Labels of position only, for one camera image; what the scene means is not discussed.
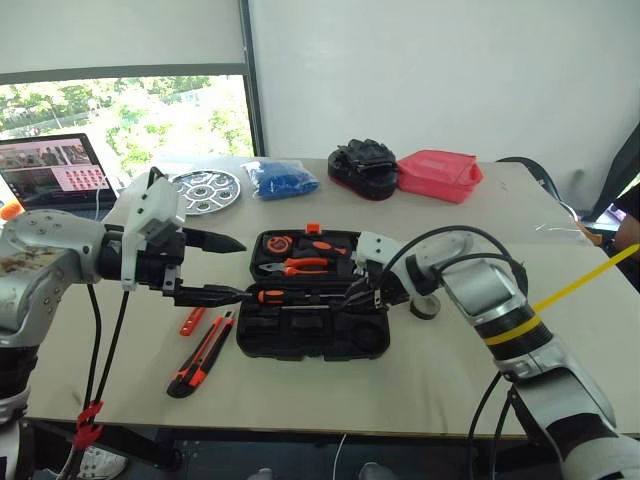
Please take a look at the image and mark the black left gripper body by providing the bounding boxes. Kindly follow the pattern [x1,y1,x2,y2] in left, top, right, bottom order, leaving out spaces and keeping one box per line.
[134,227,189,301]

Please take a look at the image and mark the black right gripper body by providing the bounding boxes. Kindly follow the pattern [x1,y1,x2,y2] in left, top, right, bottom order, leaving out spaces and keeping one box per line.
[367,262,412,307]

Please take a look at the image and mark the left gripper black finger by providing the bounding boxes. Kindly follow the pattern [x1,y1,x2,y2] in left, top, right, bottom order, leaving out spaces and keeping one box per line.
[173,282,257,308]
[183,229,248,255]

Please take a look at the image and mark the orange tester pen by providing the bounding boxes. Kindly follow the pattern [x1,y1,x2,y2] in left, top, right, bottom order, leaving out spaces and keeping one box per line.
[178,306,208,338]

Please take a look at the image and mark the black electrical tape roll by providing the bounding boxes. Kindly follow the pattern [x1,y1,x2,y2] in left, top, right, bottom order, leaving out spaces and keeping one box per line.
[408,293,441,320]

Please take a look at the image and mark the orange black utility knife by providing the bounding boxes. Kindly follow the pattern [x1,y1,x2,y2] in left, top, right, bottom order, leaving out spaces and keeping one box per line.
[165,309,237,399]

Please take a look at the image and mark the black plastic tool case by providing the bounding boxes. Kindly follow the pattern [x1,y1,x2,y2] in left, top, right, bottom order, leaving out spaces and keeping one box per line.
[234,223,392,362]

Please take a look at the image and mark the round silver metal plate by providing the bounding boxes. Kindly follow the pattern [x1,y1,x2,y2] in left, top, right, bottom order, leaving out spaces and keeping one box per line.
[167,168,243,217]

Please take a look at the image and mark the stubby orange black screwdriver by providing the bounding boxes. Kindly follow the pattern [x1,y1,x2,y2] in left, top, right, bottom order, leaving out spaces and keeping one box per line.
[298,238,350,257]

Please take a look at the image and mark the bag of blue beads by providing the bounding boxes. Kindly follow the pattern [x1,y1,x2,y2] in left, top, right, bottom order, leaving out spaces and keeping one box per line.
[239,158,322,203]

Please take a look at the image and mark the black pouch with red trim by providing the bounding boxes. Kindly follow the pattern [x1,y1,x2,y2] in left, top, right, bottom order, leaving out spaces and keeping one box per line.
[327,138,400,202]

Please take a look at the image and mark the red fabric pouch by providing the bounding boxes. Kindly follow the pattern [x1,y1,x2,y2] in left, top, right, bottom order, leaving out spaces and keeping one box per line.
[396,149,485,206]

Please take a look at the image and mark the open laptop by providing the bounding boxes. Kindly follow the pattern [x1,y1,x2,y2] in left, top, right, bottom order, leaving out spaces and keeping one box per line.
[0,132,120,212]

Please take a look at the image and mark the yellow zip tie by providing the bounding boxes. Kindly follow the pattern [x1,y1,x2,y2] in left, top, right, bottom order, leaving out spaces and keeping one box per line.
[485,243,640,347]

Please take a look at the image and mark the white sneaker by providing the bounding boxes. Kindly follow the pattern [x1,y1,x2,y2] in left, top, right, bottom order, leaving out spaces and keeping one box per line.
[79,446,127,480]

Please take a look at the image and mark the white roller blind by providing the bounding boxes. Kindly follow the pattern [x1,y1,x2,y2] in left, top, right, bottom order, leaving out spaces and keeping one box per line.
[0,0,247,76]

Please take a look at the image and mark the bystander in dark clothes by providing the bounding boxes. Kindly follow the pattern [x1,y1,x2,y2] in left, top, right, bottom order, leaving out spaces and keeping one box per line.
[594,132,640,269]

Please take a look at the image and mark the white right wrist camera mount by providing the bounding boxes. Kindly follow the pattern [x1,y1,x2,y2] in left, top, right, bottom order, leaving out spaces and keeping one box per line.
[352,230,407,275]

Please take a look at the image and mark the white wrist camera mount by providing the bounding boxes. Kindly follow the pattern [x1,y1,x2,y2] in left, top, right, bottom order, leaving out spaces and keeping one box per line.
[121,167,187,292]
[352,230,407,275]

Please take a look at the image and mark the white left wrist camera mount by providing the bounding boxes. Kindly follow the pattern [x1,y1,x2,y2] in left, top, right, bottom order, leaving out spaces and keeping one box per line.
[121,167,187,292]

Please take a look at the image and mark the black orange handled screwdriver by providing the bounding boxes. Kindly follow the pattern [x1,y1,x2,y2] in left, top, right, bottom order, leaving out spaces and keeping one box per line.
[256,288,351,304]

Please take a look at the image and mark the orange handled pliers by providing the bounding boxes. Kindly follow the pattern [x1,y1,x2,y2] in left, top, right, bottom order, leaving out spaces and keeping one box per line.
[257,256,331,278]

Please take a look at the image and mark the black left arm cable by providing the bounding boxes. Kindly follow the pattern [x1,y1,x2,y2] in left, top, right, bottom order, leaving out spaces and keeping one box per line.
[95,287,132,404]
[85,283,104,404]

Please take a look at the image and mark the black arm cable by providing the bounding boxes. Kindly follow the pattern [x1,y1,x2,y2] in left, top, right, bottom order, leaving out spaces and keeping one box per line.
[95,287,132,404]
[467,372,503,480]
[85,283,104,404]
[491,388,517,480]

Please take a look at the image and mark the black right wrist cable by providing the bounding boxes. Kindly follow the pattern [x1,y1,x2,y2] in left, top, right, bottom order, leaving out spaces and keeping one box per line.
[383,226,529,311]

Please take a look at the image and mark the thin white cable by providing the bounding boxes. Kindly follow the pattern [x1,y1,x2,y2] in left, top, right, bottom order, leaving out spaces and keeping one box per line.
[333,432,350,480]

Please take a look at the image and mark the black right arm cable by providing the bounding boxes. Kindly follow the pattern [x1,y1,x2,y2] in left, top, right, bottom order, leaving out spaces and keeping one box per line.
[467,372,503,480]
[491,388,517,480]

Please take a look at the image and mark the black window frame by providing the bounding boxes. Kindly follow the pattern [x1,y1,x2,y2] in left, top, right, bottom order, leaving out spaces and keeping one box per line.
[0,0,267,159]

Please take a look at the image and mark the red cable clip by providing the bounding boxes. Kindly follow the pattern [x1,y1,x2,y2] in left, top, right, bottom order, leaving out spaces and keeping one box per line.
[73,399,105,447]

